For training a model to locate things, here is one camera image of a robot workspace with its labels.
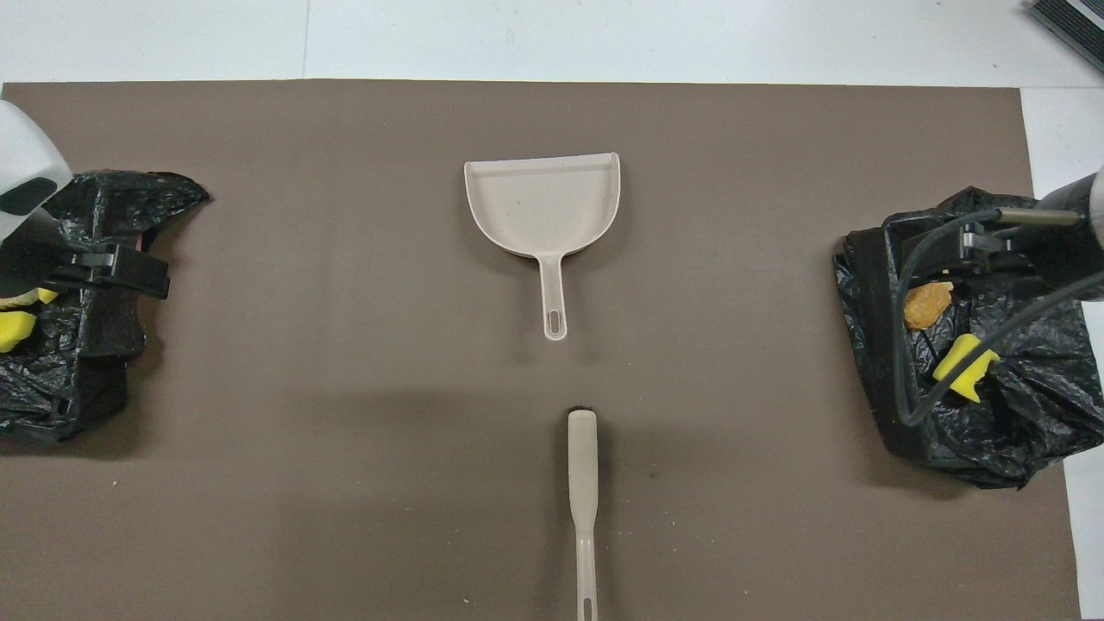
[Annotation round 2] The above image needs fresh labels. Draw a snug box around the empty black bag bin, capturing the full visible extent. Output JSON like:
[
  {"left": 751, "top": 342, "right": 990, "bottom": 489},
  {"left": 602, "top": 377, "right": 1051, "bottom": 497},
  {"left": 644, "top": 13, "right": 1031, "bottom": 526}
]
[{"left": 0, "top": 170, "right": 210, "bottom": 445}]

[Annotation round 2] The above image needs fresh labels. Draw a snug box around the dark ribbed panel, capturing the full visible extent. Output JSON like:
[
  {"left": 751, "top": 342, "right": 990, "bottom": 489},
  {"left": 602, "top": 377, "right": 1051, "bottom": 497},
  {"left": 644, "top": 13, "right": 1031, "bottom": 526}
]
[{"left": 1025, "top": 0, "right": 1104, "bottom": 74}]

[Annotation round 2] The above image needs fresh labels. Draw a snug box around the beige hand brush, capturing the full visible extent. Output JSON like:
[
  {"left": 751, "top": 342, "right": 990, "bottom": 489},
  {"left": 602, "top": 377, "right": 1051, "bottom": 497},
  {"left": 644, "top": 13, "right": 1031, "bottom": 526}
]
[{"left": 567, "top": 407, "right": 600, "bottom": 621}]

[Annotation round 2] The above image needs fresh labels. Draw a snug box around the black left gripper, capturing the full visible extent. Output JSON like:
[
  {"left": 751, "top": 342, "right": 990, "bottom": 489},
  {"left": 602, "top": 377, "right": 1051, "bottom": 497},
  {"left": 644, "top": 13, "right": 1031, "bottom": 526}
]
[{"left": 0, "top": 210, "right": 172, "bottom": 301}]

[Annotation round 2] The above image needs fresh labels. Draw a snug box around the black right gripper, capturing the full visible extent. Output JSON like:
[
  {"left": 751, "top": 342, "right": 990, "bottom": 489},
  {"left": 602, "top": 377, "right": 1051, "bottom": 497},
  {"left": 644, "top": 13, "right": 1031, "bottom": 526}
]
[{"left": 902, "top": 216, "right": 1104, "bottom": 303}]

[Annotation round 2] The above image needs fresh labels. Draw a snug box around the beige plastic dustpan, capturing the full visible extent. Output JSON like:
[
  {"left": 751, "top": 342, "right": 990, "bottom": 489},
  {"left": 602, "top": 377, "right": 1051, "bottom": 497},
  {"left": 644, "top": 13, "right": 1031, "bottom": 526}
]
[{"left": 463, "top": 152, "right": 622, "bottom": 342}]

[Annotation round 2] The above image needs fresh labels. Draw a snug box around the brown bread roll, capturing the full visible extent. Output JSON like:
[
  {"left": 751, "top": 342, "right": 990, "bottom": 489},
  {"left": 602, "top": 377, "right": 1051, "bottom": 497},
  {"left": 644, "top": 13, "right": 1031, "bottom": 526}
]
[{"left": 903, "top": 282, "right": 955, "bottom": 332}]

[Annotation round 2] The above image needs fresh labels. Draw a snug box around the black bag trash bin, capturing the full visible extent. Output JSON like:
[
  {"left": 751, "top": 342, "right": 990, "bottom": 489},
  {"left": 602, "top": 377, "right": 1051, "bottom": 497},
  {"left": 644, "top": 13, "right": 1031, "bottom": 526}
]
[{"left": 833, "top": 186, "right": 1104, "bottom": 490}]

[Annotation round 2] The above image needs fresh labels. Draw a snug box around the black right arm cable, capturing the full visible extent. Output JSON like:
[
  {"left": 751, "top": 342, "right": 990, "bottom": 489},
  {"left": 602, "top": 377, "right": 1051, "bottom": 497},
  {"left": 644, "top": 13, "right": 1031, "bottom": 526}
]
[{"left": 893, "top": 207, "right": 1104, "bottom": 428}]

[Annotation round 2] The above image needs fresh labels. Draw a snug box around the yellow sponge piece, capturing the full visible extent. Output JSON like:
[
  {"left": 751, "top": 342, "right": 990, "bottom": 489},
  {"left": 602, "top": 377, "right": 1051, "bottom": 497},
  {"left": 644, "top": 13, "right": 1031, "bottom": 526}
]
[
  {"left": 0, "top": 310, "right": 40, "bottom": 354},
  {"left": 0, "top": 287, "right": 60, "bottom": 311},
  {"left": 932, "top": 334, "right": 1001, "bottom": 405}
]

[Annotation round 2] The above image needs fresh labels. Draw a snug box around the brown table mat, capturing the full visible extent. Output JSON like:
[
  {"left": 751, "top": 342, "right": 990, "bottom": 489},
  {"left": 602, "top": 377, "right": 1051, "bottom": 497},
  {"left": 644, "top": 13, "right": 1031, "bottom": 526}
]
[{"left": 0, "top": 79, "right": 1083, "bottom": 621}]

